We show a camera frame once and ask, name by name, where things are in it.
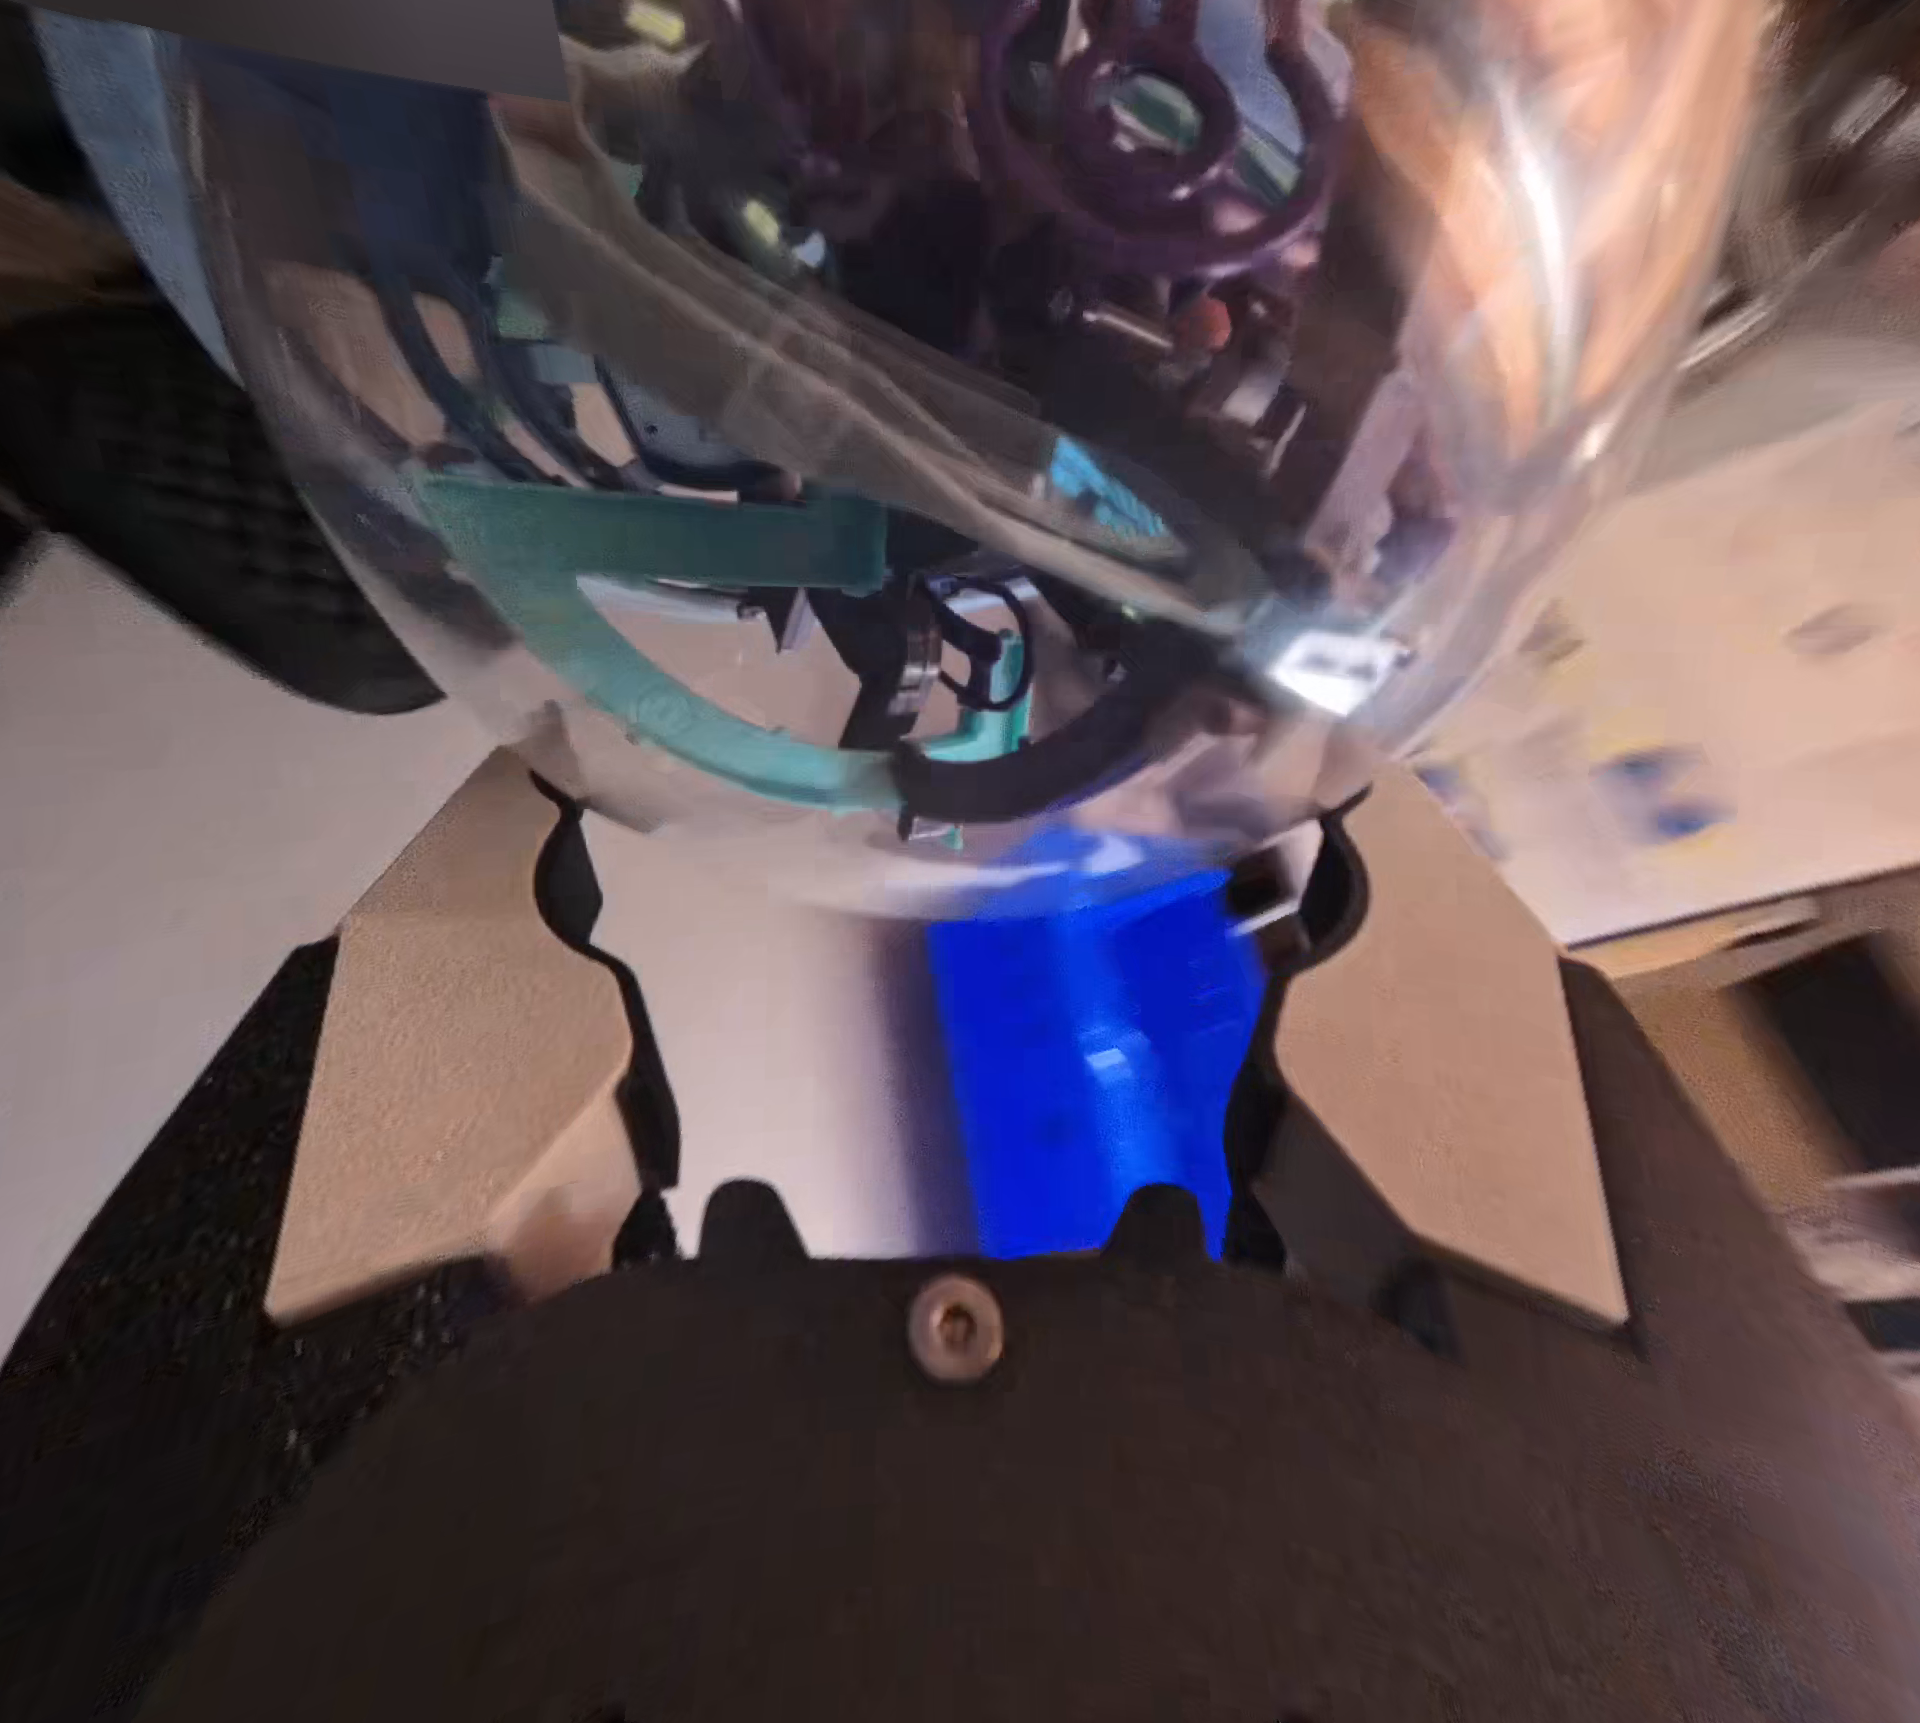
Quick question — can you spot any instruction sheet board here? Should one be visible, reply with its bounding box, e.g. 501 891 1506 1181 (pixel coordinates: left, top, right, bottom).
1410 343 1920 975

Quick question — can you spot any clear maze ball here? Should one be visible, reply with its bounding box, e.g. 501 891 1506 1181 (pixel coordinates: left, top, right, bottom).
166 0 1778 921

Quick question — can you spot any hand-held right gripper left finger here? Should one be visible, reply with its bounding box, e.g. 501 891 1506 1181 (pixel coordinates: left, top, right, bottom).
264 757 662 1329

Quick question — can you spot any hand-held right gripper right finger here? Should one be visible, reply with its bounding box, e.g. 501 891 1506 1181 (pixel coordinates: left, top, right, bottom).
1245 769 1637 1335

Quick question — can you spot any blue plastic tray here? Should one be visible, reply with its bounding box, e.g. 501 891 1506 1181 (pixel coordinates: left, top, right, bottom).
924 853 1268 1259

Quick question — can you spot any black mesh chair seat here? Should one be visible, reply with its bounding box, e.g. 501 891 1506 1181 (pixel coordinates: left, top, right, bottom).
0 283 451 713

